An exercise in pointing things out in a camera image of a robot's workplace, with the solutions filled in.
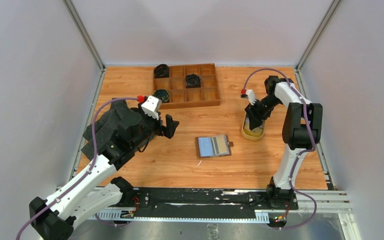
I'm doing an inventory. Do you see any wooden compartment tray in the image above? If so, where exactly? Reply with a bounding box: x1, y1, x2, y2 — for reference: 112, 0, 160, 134
153, 63, 221, 110

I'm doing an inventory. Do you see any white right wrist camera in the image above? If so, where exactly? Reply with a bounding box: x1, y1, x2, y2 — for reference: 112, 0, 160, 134
240, 89, 258, 106

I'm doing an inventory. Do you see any black-green coiled belt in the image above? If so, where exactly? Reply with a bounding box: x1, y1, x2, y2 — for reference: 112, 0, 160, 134
153, 89, 170, 103

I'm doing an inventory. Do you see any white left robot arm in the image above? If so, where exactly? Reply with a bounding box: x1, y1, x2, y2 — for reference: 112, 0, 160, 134
27, 108, 179, 240

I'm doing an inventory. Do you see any black coiled belt top-left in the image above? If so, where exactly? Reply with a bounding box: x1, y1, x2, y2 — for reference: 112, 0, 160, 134
153, 63, 170, 79

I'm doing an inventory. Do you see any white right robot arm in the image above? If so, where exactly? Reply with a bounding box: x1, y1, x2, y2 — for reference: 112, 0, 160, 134
240, 76, 323, 209

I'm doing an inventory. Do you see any black coiled belt middle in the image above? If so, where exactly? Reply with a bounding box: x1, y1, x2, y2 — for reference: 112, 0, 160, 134
185, 73, 201, 89

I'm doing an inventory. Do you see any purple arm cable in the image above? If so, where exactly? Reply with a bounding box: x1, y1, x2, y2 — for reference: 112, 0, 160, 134
15, 96, 147, 240
241, 67, 318, 231

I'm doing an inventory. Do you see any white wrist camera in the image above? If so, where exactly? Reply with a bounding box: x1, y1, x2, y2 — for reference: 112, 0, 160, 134
240, 89, 258, 106
140, 95, 162, 120

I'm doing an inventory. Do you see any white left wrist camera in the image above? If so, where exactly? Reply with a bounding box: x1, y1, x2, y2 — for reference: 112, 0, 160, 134
140, 95, 162, 120

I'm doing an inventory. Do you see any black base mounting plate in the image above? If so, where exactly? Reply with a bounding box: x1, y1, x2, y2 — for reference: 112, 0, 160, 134
99, 187, 299, 221

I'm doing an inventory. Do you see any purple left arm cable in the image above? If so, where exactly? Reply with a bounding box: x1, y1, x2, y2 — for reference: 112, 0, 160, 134
15, 96, 147, 240

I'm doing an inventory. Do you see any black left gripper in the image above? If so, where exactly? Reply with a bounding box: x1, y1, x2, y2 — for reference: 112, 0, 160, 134
131, 102, 179, 149

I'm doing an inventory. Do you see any dark grey dotted cloth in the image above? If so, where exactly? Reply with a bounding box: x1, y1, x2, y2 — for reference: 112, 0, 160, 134
94, 100, 142, 154

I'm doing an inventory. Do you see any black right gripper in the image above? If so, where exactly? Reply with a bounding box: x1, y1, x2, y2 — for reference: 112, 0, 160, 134
245, 95, 282, 131

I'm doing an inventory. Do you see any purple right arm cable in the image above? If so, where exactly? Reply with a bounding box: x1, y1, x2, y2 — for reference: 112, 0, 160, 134
241, 67, 318, 231

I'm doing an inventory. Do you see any brown leather card holder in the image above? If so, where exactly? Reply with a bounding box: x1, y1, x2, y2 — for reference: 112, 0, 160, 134
195, 134, 234, 159

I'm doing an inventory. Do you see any yellow oval card tray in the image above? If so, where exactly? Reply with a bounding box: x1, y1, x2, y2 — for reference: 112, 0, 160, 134
241, 115, 266, 141

